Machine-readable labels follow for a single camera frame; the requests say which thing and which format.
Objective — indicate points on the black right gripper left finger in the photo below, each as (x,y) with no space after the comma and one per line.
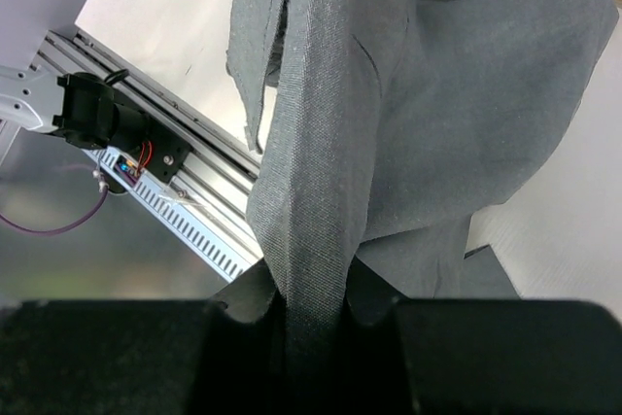
(219,355)

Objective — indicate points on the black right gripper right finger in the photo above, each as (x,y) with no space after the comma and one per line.
(476,356)

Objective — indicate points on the grey shirt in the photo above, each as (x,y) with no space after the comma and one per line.
(383,125)

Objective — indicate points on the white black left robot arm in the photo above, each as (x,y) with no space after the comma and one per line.
(89,113)

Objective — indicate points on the white slotted cable duct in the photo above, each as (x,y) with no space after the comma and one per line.
(206,239)

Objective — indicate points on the aluminium rail frame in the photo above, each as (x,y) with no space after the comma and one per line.
(214,180)

